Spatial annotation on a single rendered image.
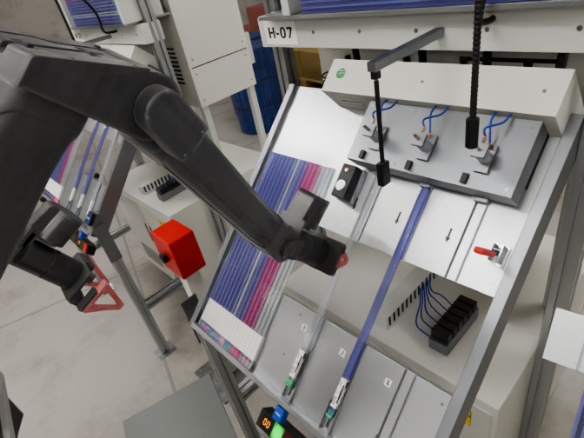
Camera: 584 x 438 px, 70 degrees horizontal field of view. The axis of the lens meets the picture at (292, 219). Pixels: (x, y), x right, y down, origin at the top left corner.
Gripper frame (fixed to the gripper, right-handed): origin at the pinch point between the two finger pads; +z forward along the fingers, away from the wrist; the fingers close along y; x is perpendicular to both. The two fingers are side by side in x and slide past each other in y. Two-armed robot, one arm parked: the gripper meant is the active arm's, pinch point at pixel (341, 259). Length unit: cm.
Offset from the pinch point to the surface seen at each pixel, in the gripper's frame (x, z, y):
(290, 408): 32.2, -1.2, -3.2
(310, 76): -163, 258, 314
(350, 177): -16.8, -3.3, 3.8
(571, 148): -32.0, 0.7, -32.1
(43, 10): -182, 113, 924
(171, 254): 23, 6, 68
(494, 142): -29.0, -4.5, -22.2
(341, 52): -50, 5, 29
